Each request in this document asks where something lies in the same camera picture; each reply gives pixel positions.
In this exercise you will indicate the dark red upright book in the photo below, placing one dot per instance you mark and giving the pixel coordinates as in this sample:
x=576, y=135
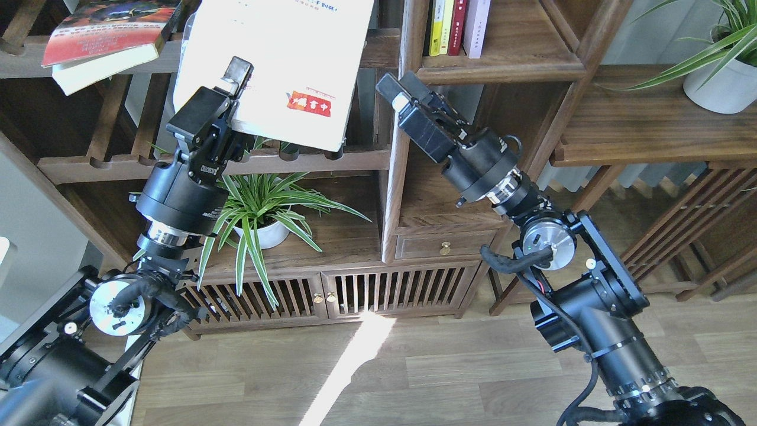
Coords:
x=457, y=27

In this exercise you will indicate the white book red logo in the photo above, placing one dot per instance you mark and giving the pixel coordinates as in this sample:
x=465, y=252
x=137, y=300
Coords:
x=305, y=57

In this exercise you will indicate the small wooden drawer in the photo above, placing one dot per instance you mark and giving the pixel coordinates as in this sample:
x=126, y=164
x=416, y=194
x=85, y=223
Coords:
x=435, y=245

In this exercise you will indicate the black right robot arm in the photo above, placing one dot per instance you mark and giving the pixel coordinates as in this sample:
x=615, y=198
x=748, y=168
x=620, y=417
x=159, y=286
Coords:
x=586, y=298

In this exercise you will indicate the slatted cabinet door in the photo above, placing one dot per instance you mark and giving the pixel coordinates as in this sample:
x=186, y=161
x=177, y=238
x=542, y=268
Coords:
x=398, y=290
x=299, y=304

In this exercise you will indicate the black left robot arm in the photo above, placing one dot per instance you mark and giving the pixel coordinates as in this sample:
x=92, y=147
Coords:
x=71, y=362

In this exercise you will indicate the pale pink thin book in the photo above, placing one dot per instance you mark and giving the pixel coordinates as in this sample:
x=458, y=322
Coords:
x=476, y=18

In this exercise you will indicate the green plant top right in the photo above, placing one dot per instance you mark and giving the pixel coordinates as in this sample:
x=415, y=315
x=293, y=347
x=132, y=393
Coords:
x=734, y=41

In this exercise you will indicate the right slatted cabinet door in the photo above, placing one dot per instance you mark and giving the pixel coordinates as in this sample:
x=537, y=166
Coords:
x=398, y=290

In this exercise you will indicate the grey cabinet at left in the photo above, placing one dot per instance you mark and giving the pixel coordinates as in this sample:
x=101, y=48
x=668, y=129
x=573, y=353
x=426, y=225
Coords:
x=49, y=247

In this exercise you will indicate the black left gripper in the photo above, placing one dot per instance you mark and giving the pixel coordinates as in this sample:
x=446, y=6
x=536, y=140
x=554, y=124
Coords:
x=184, y=194

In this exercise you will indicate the large white plant pot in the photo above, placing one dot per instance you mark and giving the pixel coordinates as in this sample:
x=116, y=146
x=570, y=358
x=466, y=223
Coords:
x=729, y=91

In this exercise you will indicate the dark wooden bookshelf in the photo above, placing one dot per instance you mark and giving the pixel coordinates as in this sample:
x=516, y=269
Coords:
x=89, y=150

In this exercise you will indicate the left slatted cabinet door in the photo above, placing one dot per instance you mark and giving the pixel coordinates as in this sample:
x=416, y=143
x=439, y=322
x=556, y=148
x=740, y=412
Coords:
x=299, y=304

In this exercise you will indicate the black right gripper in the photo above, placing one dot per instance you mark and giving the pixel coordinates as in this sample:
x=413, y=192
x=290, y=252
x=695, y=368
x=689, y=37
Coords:
x=479, y=165

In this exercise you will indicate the red cover thick book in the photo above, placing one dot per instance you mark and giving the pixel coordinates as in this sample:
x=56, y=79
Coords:
x=102, y=39

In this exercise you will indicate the yellow upright book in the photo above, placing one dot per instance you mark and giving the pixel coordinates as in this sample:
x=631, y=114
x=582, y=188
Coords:
x=440, y=27

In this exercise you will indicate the small white plant pot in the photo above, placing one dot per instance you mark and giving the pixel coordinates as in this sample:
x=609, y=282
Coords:
x=269, y=235

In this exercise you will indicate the green spider plant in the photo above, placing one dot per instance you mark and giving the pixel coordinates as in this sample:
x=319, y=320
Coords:
x=263, y=197

